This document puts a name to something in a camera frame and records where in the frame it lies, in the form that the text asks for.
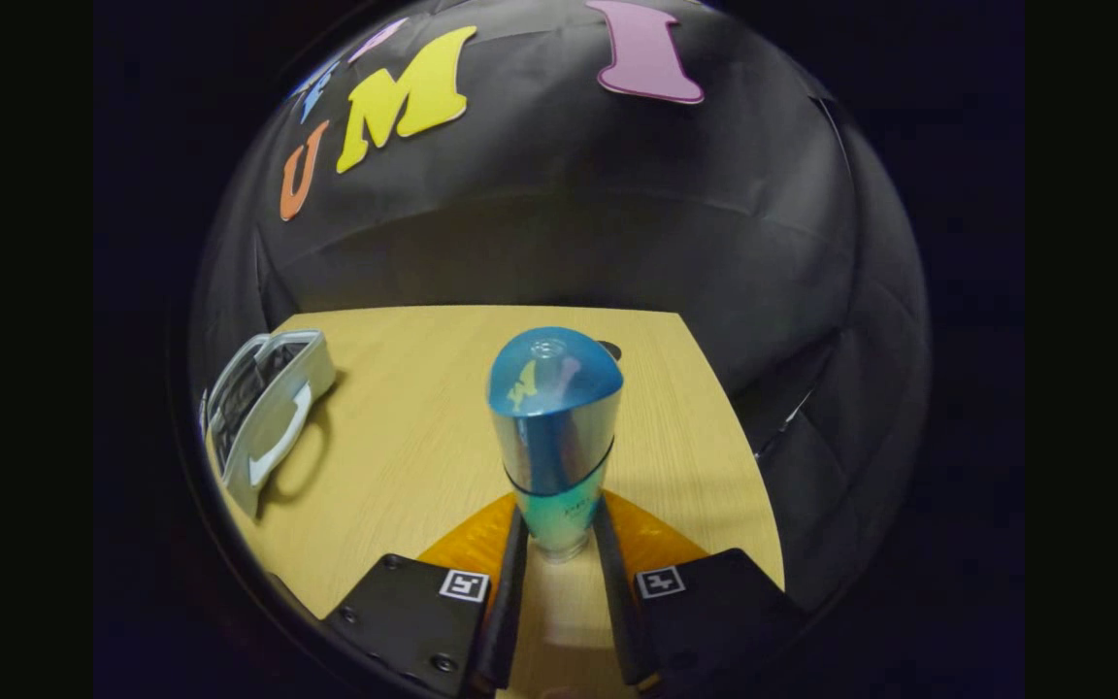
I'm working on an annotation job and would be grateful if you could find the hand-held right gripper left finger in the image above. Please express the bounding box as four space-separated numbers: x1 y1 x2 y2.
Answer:
324 490 531 698

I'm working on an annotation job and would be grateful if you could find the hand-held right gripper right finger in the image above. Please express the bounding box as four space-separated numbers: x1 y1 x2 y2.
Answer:
592 490 808 687

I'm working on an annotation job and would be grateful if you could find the blue glass lotion bottle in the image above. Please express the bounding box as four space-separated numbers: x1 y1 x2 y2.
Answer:
487 326 625 565

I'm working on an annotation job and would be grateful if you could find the white hard-shell suitcase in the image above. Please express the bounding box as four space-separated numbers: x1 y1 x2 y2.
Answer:
202 329 338 520

